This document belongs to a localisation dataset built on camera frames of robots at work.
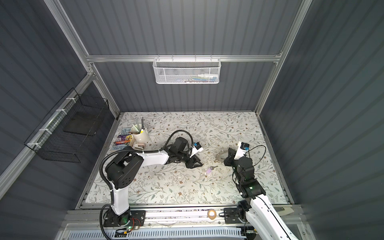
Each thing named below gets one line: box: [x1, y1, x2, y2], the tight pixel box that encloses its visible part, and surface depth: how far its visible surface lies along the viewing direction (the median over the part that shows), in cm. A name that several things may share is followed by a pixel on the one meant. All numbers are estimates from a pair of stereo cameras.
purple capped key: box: [205, 165, 219, 176], surface depth 92 cm
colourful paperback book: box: [112, 127, 133, 151], surface depth 104 cm
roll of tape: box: [207, 209, 217, 220], surface depth 77 cm
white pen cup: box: [130, 123, 149, 144], surface depth 101 cm
